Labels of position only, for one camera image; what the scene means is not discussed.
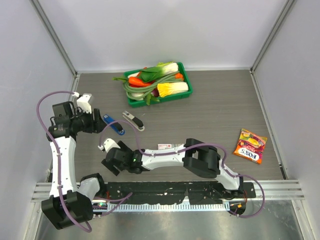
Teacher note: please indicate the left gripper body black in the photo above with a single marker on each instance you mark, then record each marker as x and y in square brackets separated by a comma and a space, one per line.
[85, 122]

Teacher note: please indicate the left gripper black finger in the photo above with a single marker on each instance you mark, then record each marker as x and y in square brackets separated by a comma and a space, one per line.
[98, 126]
[96, 114]

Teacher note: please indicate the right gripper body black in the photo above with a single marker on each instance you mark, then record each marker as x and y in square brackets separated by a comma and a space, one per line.
[111, 168]

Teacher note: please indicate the blue stapler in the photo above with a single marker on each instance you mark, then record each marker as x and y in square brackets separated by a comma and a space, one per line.
[117, 127]

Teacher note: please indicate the beige stapler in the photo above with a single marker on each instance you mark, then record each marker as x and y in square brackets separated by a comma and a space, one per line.
[136, 122]

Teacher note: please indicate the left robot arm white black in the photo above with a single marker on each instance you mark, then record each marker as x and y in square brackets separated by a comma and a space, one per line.
[70, 203]

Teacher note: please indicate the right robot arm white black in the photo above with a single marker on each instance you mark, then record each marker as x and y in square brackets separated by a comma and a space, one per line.
[200, 158]

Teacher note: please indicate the white radish toy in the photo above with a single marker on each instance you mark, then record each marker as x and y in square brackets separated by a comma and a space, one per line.
[136, 96]

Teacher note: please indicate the staple box red white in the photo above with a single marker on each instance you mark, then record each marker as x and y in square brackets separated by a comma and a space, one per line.
[164, 146]

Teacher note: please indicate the orange carrot toy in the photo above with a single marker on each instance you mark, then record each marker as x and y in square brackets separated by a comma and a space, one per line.
[137, 82]
[179, 76]

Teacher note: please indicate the green plastic tray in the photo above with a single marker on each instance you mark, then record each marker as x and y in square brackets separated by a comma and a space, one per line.
[149, 99]

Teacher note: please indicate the purple onion toy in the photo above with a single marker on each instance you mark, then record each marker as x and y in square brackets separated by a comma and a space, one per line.
[155, 93]

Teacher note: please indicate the white green napa cabbage toy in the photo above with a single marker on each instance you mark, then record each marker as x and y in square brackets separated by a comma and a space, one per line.
[162, 69]

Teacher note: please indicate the yellow napa cabbage toy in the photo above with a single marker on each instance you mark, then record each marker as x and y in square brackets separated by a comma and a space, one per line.
[171, 88]

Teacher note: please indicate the green long beans toy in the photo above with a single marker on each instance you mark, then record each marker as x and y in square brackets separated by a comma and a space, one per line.
[166, 79]

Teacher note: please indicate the orange carrot toy right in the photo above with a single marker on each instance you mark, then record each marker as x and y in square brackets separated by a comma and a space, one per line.
[179, 76]

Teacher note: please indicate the Fox's candy bag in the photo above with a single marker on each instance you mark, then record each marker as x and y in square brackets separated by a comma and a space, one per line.
[250, 146]

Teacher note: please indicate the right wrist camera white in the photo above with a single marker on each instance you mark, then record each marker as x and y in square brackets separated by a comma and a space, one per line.
[107, 145]

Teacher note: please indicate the white cable duct rail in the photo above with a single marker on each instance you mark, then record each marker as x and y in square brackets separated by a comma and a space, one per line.
[185, 206]

